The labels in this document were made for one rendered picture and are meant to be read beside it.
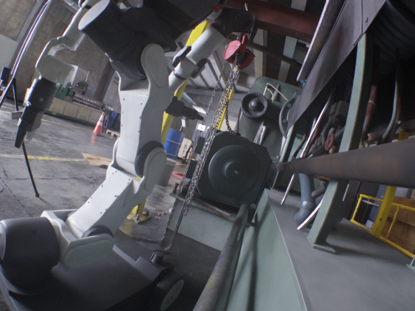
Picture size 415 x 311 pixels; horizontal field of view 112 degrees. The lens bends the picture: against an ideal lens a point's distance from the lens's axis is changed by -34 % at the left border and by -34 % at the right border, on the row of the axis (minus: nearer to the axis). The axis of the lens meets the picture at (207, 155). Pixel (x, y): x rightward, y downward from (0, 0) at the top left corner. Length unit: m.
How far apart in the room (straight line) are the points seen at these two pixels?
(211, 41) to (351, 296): 0.86
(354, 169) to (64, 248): 0.64
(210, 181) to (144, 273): 0.76
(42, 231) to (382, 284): 0.73
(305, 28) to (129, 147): 1.37
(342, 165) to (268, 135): 2.07
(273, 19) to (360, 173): 1.49
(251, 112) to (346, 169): 2.01
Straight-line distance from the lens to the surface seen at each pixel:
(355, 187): 6.94
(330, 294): 0.25
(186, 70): 0.91
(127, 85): 0.76
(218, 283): 0.38
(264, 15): 1.65
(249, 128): 2.31
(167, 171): 2.95
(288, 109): 2.13
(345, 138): 0.42
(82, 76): 8.98
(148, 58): 0.60
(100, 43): 0.59
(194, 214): 1.63
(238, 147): 1.36
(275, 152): 2.28
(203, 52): 0.88
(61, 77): 0.69
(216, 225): 1.61
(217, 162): 1.33
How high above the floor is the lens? 0.69
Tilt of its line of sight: 2 degrees down
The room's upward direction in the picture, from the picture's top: 20 degrees clockwise
